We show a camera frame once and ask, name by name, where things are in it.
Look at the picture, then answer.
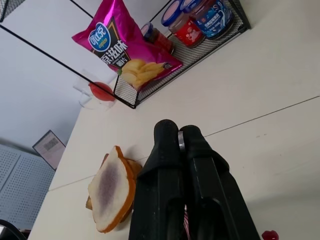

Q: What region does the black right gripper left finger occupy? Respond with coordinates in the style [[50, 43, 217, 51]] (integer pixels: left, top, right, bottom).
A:
[[128, 119, 187, 240]]

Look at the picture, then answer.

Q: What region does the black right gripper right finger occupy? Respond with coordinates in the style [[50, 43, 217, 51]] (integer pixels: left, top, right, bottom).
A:
[[179, 124, 261, 240]]

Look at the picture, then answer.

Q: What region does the brown crust bread slice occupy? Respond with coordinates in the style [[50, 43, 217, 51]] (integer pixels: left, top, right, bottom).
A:
[[85, 152, 144, 224]]

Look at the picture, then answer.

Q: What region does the white bread slice purple stain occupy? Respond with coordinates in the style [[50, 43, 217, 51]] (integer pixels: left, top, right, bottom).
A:
[[87, 145, 138, 235]]

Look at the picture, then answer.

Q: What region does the red jam blob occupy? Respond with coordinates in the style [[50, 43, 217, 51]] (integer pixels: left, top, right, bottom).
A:
[[260, 229, 280, 240]]

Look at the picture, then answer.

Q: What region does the red jam dish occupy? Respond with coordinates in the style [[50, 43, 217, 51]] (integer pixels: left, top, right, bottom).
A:
[[88, 80, 117, 103]]

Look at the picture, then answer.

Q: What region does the dark jam jar blue lid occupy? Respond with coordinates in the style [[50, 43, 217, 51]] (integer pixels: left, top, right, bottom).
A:
[[140, 21, 176, 55]]

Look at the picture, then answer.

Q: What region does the black framed sign card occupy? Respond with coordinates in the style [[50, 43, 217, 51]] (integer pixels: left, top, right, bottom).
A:
[[32, 129, 67, 172]]

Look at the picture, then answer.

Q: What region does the clear cup with red object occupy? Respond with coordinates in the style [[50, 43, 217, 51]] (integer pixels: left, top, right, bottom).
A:
[[72, 69, 119, 111]]

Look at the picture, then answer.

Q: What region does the grey perforated panel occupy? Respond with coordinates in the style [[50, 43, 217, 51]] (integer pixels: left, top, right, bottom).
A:
[[0, 143, 56, 232]]

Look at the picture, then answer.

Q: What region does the black rounded object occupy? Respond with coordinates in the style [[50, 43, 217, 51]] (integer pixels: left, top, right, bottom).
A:
[[0, 218, 27, 240]]

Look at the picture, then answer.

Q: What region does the pink potato chips bag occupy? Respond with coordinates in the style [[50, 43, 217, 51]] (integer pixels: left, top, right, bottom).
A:
[[71, 0, 184, 90]]

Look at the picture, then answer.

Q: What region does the red label jar blue lid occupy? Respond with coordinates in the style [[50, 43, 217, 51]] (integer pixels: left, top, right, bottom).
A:
[[160, 0, 206, 49]]

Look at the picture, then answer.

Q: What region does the black wire mesh rack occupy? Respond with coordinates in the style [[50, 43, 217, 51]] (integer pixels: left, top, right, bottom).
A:
[[0, 0, 252, 110]]

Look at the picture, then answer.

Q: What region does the black wire basket corner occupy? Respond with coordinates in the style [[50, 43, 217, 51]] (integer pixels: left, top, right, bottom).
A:
[[0, 0, 16, 23]]

